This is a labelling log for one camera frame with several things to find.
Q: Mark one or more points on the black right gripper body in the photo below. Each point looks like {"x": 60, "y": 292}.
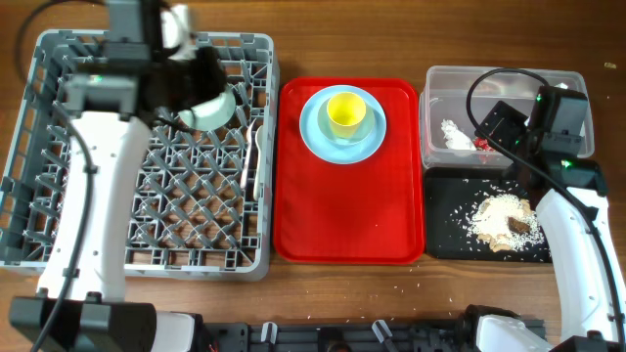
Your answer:
{"x": 510, "y": 132}

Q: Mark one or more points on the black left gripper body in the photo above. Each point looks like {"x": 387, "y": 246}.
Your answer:
{"x": 191, "y": 81}

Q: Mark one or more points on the white napkin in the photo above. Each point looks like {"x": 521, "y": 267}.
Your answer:
{"x": 454, "y": 138}

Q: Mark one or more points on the green bowl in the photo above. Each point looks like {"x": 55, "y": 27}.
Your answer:
{"x": 211, "y": 114}

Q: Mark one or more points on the rice and food scraps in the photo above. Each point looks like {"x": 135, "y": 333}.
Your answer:
{"x": 496, "y": 218}

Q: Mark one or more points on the white plastic spoon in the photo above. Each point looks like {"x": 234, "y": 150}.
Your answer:
{"x": 259, "y": 146}

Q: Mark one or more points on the red strawberry snack wrapper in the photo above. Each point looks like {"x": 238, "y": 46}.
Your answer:
{"x": 482, "y": 145}

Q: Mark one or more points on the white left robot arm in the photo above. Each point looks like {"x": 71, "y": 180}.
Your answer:
{"x": 109, "y": 114}

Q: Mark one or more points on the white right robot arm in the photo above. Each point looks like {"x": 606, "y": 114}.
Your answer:
{"x": 568, "y": 195}

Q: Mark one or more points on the black waste tray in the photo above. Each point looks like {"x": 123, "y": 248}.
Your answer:
{"x": 452, "y": 197}

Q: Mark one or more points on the grey dishwasher rack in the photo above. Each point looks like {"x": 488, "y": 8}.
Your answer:
{"x": 189, "y": 217}

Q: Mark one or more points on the clear plastic bin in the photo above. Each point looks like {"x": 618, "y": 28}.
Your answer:
{"x": 444, "y": 98}

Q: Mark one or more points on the light blue bowl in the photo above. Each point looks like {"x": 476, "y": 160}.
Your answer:
{"x": 362, "y": 132}

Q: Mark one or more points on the red plastic tray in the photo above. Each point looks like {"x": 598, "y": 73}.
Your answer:
{"x": 369, "y": 212}

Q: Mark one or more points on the yellow plastic cup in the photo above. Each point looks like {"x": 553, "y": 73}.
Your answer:
{"x": 346, "y": 111}

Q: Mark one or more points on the light blue plate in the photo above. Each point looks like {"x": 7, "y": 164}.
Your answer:
{"x": 321, "y": 147}

